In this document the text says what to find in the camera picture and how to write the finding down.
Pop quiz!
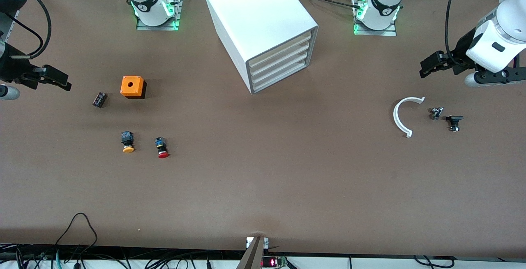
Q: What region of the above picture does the white plastic bin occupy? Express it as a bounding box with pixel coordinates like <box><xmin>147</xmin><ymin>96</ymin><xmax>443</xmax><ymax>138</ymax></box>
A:
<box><xmin>249</xmin><ymin>32</ymin><xmax>311</xmax><ymax>68</ymax></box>

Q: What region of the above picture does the thin black looped cable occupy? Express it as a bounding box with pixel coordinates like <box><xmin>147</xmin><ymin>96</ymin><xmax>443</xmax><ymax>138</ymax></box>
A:
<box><xmin>53</xmin><ymin>212</ymin><xmax>99</xmax><ymax>258</ymax></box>

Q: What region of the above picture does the red mushroom push button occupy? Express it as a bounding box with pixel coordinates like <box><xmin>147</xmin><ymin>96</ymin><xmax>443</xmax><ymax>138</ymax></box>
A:
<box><xmin>154</xmin><ymin>137</ymin><xmax>170</xmax><ymax>159</ymax></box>

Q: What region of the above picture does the yellow mushroom push button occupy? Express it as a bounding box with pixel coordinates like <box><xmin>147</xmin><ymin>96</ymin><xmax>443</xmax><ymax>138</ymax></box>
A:
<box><xmin>121</xmin><ymin>131</ymin><xmax>136</xmax><ymax>154</ymax></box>

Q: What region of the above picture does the orange box with hole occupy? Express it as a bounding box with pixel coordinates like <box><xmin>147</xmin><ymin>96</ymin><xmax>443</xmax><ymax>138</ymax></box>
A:
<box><xmin>120</xmin><ymin>76</ymin><xmax>147</xmax><ymax>99</ymax></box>

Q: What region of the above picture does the small black plastic part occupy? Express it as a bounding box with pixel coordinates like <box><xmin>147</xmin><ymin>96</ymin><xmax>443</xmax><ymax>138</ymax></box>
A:
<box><xmin>446</xmin><ymin>115</ymin><xmax>464</xmax><ymax>132</ymax></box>

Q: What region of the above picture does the white curved plastic bracket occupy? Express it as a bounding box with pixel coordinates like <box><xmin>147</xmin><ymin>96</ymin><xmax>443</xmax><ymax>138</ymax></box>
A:
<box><xmin>393</xmin><ymin>96</ymin><xmax>426</xmax><ymax>138</ymax></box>

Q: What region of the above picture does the small device with red light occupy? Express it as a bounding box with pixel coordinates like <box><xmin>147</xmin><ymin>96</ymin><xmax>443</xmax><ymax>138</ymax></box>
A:
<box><xmin>262</xmin><ymin>255</ymin><xmax>291</xmax><ymax>269</ymax></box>

